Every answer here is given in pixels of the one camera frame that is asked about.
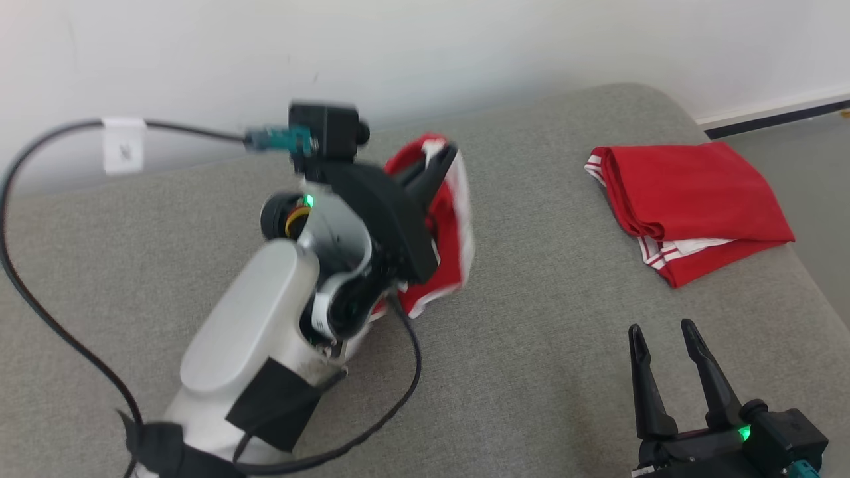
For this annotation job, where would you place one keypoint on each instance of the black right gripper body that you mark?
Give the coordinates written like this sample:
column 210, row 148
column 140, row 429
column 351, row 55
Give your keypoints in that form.
column 697, row 458

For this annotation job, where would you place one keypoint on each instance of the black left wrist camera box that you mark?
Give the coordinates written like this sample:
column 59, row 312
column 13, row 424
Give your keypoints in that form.
column 329, row 129

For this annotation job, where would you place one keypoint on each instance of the red basketball jersey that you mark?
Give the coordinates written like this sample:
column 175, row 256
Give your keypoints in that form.
column 697, row 192

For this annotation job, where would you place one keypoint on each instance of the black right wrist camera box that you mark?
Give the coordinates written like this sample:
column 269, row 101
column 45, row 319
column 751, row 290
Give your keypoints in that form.
column 790, row 435

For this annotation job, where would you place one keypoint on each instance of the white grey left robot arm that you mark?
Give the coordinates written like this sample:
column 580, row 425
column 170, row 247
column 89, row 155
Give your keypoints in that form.
column 246, row 318

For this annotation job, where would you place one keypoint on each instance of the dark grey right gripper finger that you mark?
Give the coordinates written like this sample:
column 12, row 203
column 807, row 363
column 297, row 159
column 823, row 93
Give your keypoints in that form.
column 717, row 398
column 647, row 398

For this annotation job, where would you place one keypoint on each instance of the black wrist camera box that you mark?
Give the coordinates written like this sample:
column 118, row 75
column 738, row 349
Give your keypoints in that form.
column 329, row 129
column 790, row 435

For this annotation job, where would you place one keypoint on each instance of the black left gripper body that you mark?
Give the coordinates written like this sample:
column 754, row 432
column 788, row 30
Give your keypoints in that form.
column 392, row 212

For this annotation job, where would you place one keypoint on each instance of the red white garment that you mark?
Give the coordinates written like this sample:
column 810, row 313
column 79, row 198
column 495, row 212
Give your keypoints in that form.
column 451, row 226

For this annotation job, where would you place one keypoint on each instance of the grey fabric sofa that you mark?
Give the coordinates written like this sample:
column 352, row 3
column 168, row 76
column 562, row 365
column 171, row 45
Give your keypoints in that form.
column 531, row 365

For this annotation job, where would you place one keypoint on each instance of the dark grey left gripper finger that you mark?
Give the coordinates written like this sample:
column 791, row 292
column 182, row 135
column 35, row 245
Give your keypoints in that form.
column 435, row 174

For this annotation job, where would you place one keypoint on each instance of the white and black wall baseboard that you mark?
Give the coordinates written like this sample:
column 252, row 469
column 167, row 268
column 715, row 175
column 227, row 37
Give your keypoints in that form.
column 770, row 109

